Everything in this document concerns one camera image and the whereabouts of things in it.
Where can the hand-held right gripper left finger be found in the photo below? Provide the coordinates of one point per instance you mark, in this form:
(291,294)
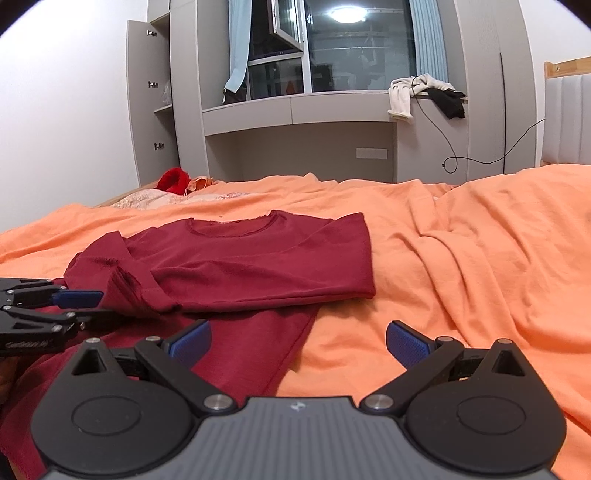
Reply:
(193,342)

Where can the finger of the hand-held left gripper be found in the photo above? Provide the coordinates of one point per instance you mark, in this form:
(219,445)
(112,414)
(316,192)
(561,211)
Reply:
(90,318)
(81,298)

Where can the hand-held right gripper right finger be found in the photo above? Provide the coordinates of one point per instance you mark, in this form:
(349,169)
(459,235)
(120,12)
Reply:
(407,344)

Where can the maroon long-sleeved shirt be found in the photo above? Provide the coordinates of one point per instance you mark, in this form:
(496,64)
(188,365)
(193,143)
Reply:
(254,263)

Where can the orange bed sheet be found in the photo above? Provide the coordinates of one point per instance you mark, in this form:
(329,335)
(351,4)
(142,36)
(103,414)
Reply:
(461,277)

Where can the pale pink lace cloth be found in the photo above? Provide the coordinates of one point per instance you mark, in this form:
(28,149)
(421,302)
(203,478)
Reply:
(143,199)

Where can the red plush cloth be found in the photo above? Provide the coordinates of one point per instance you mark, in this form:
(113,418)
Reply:
(173,180)

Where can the small orange cloth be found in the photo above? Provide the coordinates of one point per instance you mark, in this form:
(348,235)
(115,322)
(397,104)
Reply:
(198,184)

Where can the black garment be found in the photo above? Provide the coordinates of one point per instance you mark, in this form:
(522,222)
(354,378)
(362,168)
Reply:
(450,106)

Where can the white garment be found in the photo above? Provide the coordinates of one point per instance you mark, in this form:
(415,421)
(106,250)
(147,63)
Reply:
(399,97)

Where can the dark bag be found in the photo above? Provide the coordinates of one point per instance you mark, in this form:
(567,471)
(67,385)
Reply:
(233,96)

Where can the grey padded headboard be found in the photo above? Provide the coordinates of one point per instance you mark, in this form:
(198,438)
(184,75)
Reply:
(568,120)

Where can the light blue curtain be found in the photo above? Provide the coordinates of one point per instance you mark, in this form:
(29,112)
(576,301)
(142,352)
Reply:
(429,41)
(238,55)

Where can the white wall socket plate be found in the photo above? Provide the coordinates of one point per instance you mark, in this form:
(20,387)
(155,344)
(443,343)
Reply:
(371,153)

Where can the wooden bed frame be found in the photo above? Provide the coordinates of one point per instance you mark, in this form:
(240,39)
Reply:
(572,67)

